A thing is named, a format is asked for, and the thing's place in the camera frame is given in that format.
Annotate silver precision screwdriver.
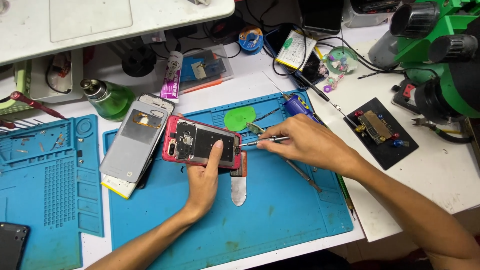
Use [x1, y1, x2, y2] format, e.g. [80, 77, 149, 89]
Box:
[238, 136, 291, 148]

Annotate green glass bottle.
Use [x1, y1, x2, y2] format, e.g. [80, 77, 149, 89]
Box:
[80, 78, 136, 122]

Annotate purple glue tube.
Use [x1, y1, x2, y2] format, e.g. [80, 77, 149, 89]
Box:
[160, 50, 184, 104]

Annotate round green glass dish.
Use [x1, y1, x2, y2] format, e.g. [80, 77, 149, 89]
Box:
[325, 46, 359, 75]

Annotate black phone with blue case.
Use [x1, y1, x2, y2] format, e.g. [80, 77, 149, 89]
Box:
[263, 27, 331, 91]

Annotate pastel bead charm strap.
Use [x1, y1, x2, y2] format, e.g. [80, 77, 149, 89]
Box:
[318, 54, 350, 93]

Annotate black phone back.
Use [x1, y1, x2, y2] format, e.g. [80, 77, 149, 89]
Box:
[0, 221, 31, 270]

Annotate green microscope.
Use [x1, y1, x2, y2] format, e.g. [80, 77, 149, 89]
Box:
[367, 0, 480, 121]

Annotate person's right hand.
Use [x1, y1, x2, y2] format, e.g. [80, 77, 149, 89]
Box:
[256, 114, 361, 178]

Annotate white battery with yellow edge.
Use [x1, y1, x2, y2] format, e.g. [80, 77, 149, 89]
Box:
[274, 29, 318, 72]

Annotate red phone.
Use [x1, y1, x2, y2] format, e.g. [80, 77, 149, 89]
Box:
[162, 115, 243, 170]

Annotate clear plastic parts box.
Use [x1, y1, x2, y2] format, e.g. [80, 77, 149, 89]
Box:
[179, 44, 235, 95]

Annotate black board holder plate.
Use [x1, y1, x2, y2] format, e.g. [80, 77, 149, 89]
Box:
[343, 97, 420, 172]

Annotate red handled screwdriver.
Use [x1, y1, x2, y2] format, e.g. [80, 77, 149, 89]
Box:
[9, 91, 70, 121]

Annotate metal spudger with orange handle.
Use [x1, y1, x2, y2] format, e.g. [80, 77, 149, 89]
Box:
[229, 150, 248, 207]

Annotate green round opening pick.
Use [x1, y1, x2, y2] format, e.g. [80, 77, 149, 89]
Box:
[223, 105, 257, 133]

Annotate blue repair mat with compartments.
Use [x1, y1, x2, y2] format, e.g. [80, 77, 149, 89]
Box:
[0, 114, 105, 270]

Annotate grey phone frame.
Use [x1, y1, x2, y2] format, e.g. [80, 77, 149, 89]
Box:
[135, 92, 176, 115]

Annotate thin metal probe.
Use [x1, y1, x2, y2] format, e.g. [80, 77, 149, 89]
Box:
[261, 70, 290, 100]

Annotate black device with red button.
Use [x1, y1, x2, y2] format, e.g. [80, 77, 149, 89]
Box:
[391, 78, 421, 114]

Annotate blue electric screwdriver pen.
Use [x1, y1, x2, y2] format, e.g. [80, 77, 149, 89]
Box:
[281, 92, 324, 125]

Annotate white plastic tray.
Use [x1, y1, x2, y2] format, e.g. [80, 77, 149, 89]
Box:
[29, 48, 84, 104]

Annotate black flex cable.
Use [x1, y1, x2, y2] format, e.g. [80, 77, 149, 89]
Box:
[262, 107, 281, 122]

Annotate grey device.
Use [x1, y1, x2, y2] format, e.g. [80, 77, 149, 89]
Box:
[343, 0, 403, 29]

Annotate black round cap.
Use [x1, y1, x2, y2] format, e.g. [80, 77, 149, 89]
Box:
[121, 46, 157, 78]

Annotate black cutting pliers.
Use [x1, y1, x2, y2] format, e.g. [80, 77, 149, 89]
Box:
[411, 116, 474, 145]

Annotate white laptop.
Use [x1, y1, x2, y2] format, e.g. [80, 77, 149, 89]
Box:
[0, 0, 236, 67]

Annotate blue solder wire spool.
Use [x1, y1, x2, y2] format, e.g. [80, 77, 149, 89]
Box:
[238, 25, 265, 56]

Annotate white phone battery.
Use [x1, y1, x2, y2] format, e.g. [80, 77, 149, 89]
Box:
[100, 174, 142, 200]

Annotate black pen tool with cable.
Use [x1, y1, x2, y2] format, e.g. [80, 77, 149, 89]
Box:
[295, 70, 369, 133]

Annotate grey phone back cover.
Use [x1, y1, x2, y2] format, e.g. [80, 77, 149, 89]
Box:
[99, 100, 170, 184]

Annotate person's left hand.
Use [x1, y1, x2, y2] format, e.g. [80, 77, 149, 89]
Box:
[185, 141, 225, 221]

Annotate large blue repair mat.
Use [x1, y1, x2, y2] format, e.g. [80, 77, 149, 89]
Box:
[103, 92, 354, 270]

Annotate light green basket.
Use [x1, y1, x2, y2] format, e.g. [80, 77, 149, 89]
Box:
[0, 59, 35, 115]

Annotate gold circuit board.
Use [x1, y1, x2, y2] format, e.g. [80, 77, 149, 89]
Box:
[356, 109, 395, 145]

